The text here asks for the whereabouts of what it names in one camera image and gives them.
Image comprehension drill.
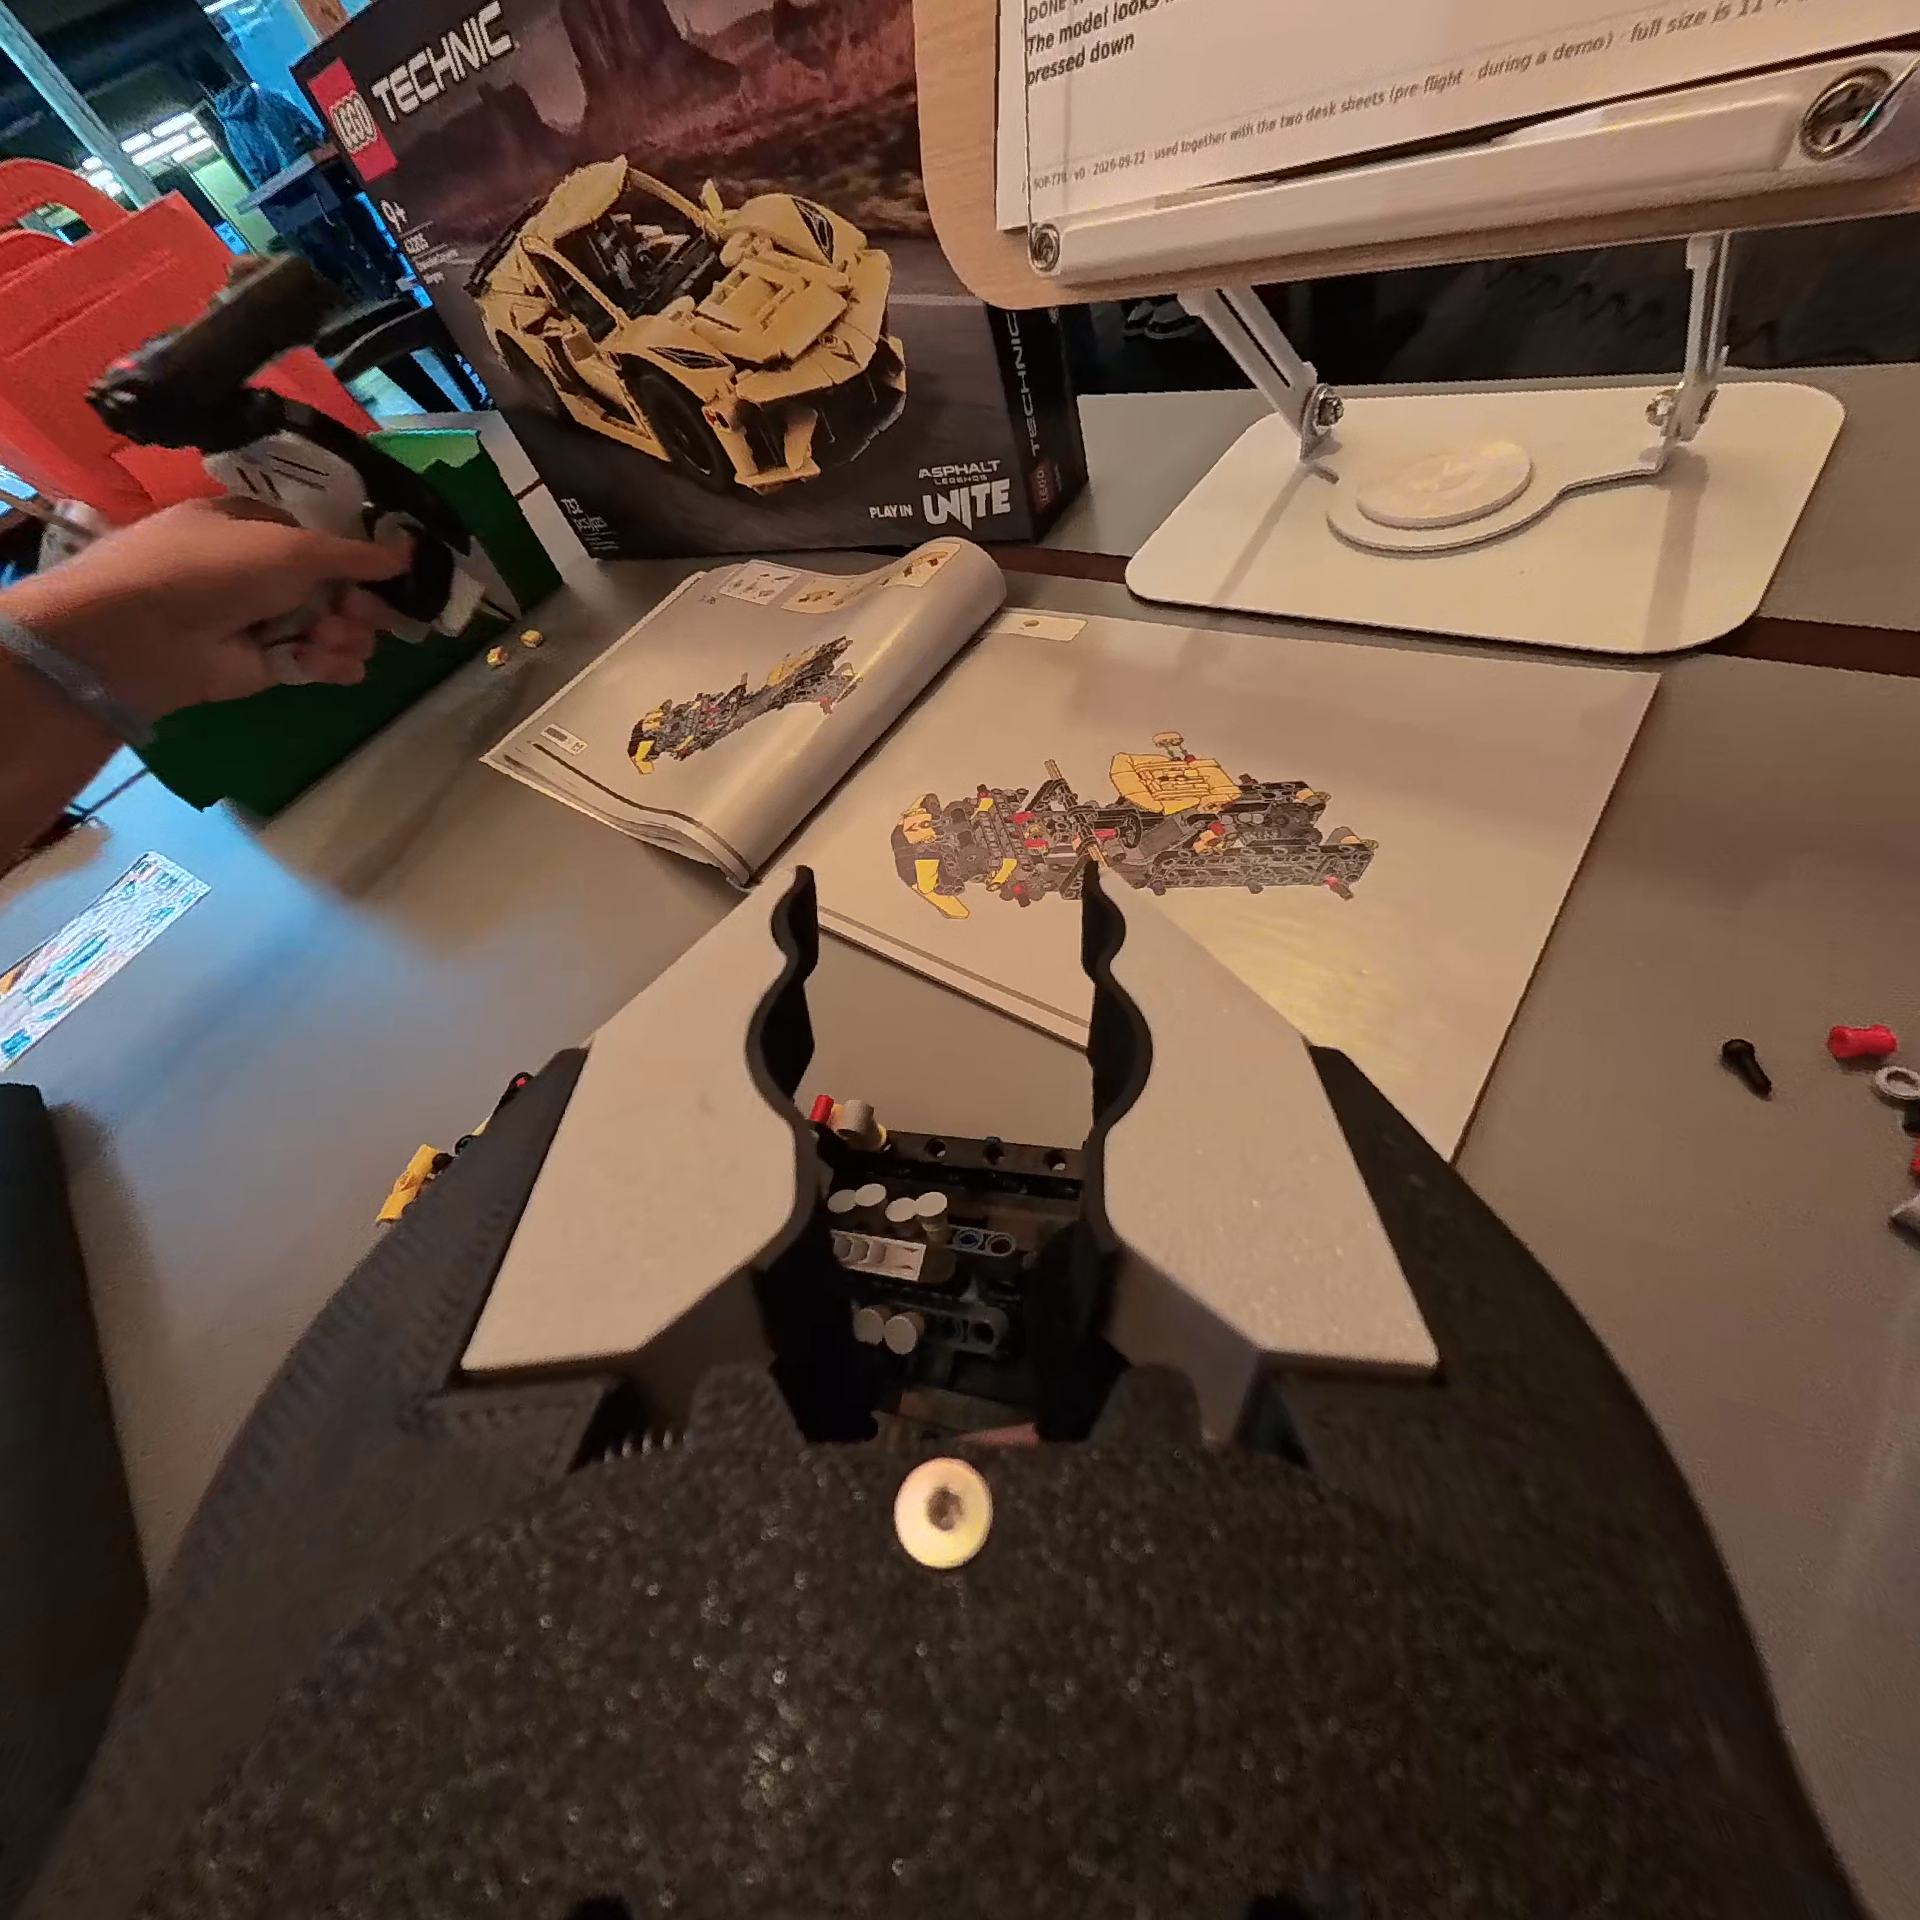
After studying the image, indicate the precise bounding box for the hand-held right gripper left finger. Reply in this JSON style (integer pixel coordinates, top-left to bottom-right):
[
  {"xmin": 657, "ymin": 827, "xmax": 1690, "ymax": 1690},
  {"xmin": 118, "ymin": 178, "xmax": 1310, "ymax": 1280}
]
[{"xmin": 460, "ymin": 864, "xmax": 884, "ymax": 1450}]

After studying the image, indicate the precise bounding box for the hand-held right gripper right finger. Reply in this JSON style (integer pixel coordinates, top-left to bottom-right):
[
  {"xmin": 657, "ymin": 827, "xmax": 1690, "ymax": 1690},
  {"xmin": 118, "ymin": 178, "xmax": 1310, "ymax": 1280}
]
[{"xmin": 1032, "ymin": 864, "xmax": 1442, "ymax": 1453}]

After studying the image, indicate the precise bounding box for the yellow black toy brick car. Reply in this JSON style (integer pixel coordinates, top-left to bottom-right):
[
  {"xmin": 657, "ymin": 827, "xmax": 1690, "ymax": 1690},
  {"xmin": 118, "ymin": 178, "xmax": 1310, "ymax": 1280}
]
[{"xmin": 376, "ymin": 1072, "xmax": 1104, "ymax": 1426}]

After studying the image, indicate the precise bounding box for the grey desk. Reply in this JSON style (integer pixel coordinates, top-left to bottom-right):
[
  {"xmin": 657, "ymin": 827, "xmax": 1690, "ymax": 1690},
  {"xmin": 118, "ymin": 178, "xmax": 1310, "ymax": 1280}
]
[{"xmin": 0, "ymin": 358, "xmax": 1920, "ymax": 1920}]

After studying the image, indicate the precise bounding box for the person's left hand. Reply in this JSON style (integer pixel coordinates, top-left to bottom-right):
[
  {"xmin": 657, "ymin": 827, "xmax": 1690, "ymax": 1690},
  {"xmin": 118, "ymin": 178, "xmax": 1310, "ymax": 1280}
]
[{"xmin": 29, "ymin": 498, "xmax": 416, "ymax": 725}]

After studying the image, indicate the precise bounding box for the red box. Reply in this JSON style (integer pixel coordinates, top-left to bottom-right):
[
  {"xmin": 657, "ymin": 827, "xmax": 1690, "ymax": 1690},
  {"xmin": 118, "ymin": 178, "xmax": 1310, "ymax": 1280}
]
[{"xmin": 0, "ymin": 158, "xmax": 385, "ymax": 528}]

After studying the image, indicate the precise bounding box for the open instruction booklet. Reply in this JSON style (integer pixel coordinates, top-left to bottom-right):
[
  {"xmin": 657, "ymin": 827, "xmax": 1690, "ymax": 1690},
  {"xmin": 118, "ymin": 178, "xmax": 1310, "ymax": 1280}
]
[{"xmin": 480, "ymin": 539, "xmax": 1662, "ymax": 1163}]

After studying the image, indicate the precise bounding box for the grey wristband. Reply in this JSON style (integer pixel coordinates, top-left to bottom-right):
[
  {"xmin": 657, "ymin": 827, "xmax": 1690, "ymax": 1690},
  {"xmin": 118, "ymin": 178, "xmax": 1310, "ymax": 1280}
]
[{"xmin": 0, "ymin": 613, "xmax": 161, "ymax": 751}]

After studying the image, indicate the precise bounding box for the green box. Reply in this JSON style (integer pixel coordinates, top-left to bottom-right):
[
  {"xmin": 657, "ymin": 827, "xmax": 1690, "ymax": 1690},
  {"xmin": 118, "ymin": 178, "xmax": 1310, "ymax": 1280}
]
[{"xmin": 142, "ymin": 423, "xmax": 569, "ymax": 823}]

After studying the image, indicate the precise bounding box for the toy car set box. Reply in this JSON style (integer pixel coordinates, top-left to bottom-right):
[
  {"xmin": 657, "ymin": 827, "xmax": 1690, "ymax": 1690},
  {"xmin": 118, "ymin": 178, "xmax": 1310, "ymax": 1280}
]
[{"xmin": 292, "ymin": 0, "xmax": 1092, "ymax": 559}]

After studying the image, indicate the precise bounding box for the colourful sticker sheet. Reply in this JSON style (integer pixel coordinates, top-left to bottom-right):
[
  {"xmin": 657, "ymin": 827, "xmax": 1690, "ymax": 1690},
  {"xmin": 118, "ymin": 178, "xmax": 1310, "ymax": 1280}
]
[{"xmin": 0, "ymin": 850, "xmax": 214, "ymax": 1070}]

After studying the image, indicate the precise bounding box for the black perforated pad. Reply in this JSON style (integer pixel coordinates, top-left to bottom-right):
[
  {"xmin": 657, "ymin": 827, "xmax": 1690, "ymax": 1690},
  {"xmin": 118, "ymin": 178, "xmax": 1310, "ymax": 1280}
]
[{"xmin": 0, "ymin": 1078, "xmax": 153, "ymax": 1920}]

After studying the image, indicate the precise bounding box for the white document stand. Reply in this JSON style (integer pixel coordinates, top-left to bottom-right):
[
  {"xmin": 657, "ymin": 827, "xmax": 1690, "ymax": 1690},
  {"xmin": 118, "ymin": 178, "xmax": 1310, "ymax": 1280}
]
[{"xmin": 913, "ymin": 0, "xmax": 1920, "ymax": 655}]

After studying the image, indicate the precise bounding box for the printed paper sheet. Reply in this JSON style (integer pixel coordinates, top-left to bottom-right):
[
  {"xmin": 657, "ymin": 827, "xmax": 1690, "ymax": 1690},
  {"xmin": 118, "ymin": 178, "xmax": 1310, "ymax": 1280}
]
[{"xmin": 1020, "ymin": 0, "xmax": 1920, "ymax": 234}]

